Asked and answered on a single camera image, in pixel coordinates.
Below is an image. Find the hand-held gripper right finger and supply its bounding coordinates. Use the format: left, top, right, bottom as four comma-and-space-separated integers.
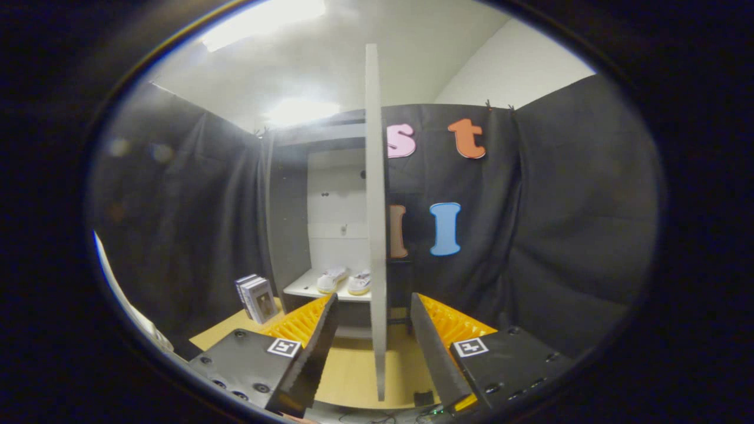
411, 293, 575, 413

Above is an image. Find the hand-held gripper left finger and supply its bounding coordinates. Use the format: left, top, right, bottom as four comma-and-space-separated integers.
188, 293, 340, 419

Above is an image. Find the white shoe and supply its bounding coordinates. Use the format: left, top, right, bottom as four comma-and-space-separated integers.
316, 266, 349, 294
347, 269, 372, 296

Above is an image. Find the grey shoe cabinet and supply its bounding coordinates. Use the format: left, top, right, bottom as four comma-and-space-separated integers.
262, 109, 413, 342

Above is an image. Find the white shoe cabinet door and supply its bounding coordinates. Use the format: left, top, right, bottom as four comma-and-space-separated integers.
364, 43, 389, 402

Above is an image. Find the grey portrait cover book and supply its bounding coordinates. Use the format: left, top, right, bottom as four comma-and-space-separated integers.
244, 278, 279, 324

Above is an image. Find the blue spine book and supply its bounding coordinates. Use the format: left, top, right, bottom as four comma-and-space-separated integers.
234, 274, 260, 319

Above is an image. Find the black backdrop cloth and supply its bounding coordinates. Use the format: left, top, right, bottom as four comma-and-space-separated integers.
88, 74, 663, 360

